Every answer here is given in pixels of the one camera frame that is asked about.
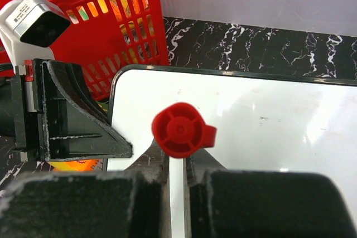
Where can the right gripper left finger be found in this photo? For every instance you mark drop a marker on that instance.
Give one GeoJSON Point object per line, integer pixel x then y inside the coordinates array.
{"type": "Point", "coordinates": [128, 203]}

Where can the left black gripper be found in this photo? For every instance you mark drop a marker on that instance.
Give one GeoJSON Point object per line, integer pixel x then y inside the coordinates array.
{"type": "Point", "coordinates": [56, 119]}

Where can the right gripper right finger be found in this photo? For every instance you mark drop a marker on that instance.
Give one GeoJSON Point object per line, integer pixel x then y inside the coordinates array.
{"type": "Point", "coordinates": [237, 203]}

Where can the white whiteboard black frame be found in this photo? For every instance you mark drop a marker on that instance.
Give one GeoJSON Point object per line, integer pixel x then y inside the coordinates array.
{"type": "Point", "coordinates": [264, 122]}

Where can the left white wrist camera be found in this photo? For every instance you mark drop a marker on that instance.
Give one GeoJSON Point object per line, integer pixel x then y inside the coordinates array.
{"type": "Point", "coordinates": [29, 28]}

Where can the stacked colourful sponge pack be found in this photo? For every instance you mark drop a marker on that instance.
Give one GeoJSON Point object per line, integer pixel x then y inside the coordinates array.
{"type": "Point", "coordinates": [78, 166]}

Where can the red capped whiteboard marker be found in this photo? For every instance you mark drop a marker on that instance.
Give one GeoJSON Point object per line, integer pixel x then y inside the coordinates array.
{"type": "Point", "coordinates": [180, 131]}

